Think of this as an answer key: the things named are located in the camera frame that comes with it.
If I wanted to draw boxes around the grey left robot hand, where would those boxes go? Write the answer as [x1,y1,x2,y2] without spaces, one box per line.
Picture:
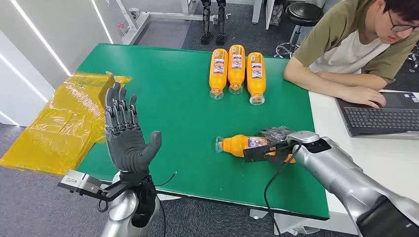
[104,82,163,174]

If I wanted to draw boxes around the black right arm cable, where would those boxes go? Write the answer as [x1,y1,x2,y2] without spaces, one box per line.
[263,142,303,237]

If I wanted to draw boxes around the chrome chair base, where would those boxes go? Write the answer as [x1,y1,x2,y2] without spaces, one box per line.
[407,43,419,74]

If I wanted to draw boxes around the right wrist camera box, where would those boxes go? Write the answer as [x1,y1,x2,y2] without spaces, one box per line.
[243,143,286,163]

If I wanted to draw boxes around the person's right hand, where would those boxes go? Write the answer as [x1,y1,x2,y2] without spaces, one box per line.
[339,85,387,109]

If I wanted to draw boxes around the black robot leg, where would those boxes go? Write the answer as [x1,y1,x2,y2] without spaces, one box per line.
[200,0,213,46]
[215,0,227,47]

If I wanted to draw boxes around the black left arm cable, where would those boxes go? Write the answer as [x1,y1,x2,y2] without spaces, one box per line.
[96,198,110,214]

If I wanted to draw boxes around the black round stool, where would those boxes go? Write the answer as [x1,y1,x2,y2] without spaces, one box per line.
[274,2,325,59]

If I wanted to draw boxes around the orange juice bottle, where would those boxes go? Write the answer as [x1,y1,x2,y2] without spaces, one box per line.
[227,44,247,95]
[208,48,229,101]
[246,52,267,106]
[215,134,297,164]

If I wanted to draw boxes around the black-rimmed glasses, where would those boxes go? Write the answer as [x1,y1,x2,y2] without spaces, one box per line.
[386,9,419,33]

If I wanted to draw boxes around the white metal frame stand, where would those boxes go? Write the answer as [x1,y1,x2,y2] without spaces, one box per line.
[114,0,219,46]

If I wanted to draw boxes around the dark grey laptop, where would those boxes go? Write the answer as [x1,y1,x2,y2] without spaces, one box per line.
[335,90,419,141]

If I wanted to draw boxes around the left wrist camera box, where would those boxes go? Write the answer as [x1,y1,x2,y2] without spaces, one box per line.
[57,169,131,202]

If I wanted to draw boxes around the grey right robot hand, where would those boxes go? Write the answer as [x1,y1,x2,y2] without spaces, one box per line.
[257,126,295,164]

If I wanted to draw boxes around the grey bag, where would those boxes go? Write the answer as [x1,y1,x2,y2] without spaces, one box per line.
[269,2,285,27]

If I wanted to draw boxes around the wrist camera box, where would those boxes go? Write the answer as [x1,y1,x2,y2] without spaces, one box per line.
[57,169,131,202]
[243,143,286,163]

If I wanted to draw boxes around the green table mat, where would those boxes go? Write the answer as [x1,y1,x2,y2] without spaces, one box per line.
[73,42,331,221]

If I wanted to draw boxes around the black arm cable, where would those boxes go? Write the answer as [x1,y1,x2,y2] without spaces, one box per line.
[96,198,110,214]
[263,142,303,237]

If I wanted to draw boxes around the yellow plastic-wrapped cardboard box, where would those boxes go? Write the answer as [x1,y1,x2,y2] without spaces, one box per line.
[0,71,133,178]

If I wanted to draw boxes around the white table base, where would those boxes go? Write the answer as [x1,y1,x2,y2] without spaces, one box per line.
[249,208,322,237]

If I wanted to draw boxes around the person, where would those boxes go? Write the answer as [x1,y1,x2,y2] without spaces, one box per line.
[283,0,419,109]

